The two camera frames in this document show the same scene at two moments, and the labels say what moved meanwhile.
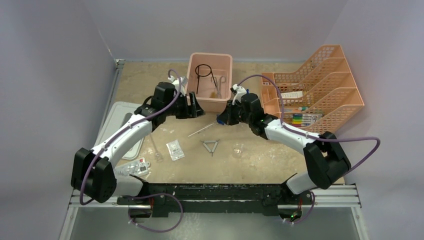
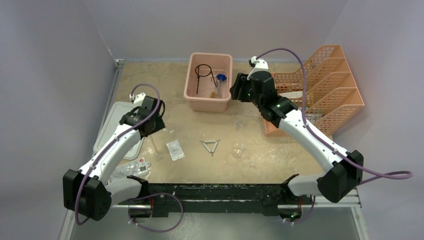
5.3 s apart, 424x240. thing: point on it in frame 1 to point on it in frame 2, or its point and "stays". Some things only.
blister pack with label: x=136 y=168 stays
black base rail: x=266 y=198 stays
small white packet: x=175 y=150 stays
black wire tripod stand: x=211 y=72 stays
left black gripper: x=190 y=111 to x=159 y=125
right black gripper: x=227 y=115 to x=242 y=83
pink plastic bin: x=209 y=77 stays
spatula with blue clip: x=220 y=122 to x=221 y=77
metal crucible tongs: x=222 y=79 stays
